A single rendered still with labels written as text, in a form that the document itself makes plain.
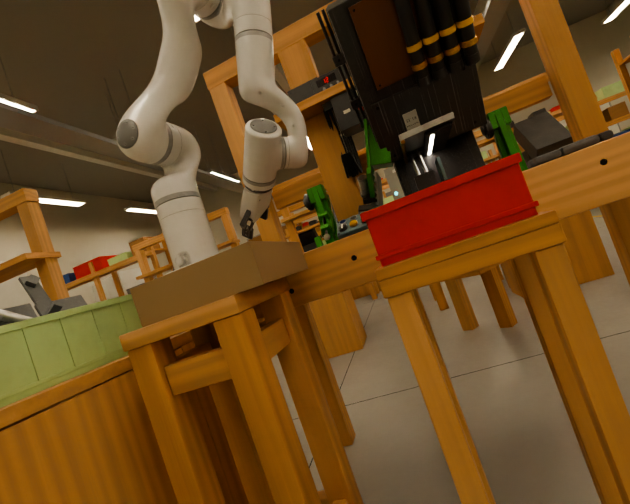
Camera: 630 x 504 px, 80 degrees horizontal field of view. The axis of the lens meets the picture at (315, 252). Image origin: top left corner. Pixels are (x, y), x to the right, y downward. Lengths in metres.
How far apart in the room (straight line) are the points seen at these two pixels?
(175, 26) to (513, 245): 0.91
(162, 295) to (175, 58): 0.58
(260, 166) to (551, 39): 1.35
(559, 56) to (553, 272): 1.23
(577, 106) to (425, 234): 1.18
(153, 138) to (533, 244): 0.87
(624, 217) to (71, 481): 1.92
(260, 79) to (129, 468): 0.99
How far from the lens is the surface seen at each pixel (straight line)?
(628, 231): 1.86
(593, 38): 13.46
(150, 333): 0.94
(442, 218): 0.78
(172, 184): 1.02
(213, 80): 2.09
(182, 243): 0.99
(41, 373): 1.13
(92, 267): 7.33
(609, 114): 9.57
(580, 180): 1.16
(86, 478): 1.11
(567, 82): 1.87
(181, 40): 1.10
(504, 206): 0.80
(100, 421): 1.12
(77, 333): 1.18
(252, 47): 0.98
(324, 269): 1.13
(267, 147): 0.88
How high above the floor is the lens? 0.85
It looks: 2 degrees up
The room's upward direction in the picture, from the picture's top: 20 degrees counter-clockwise
